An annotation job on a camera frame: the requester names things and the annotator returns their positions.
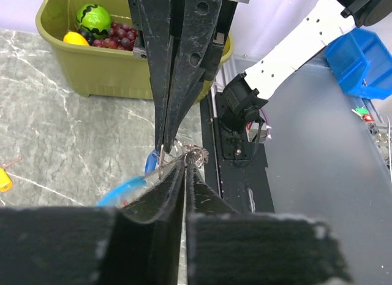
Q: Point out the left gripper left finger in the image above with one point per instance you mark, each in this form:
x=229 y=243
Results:
x=138 y=244

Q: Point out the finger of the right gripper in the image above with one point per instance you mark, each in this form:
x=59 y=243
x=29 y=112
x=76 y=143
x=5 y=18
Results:
x=199 y=23
x=152 y=18

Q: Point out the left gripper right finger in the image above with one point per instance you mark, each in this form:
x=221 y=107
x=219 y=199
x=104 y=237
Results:
x=226 y=247

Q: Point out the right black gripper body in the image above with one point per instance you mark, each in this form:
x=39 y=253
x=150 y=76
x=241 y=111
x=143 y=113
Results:
x=215 y=48

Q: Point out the light blue key handle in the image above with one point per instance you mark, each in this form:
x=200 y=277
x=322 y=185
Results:
x=117 y=197

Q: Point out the metal keyring with small rings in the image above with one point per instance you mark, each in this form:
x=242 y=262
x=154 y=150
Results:
x=189 y=153

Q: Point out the yellow key tag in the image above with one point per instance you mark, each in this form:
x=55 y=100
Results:
x=5 y=181

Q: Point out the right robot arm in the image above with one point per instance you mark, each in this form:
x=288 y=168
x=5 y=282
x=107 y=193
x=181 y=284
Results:
x=328 y=20

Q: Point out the purple toy grapes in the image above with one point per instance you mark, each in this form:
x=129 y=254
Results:
x=120 y=36

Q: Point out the green toy watermelon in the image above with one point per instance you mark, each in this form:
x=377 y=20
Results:
x=95 y=19

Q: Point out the olive green plastic bin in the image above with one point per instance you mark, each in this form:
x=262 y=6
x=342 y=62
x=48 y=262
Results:
x=100 y=71

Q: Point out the yellow toy lemon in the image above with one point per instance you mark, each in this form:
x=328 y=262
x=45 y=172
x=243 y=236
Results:
x=75 y=38

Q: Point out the blue plastic storage bin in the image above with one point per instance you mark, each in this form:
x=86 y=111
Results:
x=361 y=64

